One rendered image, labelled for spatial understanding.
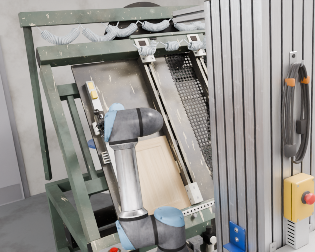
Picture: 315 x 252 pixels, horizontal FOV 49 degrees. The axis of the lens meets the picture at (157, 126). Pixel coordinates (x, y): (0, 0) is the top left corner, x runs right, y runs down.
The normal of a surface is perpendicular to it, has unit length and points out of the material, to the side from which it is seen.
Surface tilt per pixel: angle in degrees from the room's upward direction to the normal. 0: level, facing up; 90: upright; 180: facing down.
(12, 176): 90
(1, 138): 90
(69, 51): 58
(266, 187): 90
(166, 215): 7
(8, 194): 90
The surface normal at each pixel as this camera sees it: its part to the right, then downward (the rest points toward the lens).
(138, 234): 0.17, -0.06
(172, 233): 0.19, 0.21
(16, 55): 0.50, 0.16
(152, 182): 0.37, -0.37
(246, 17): -0.86, 0.19
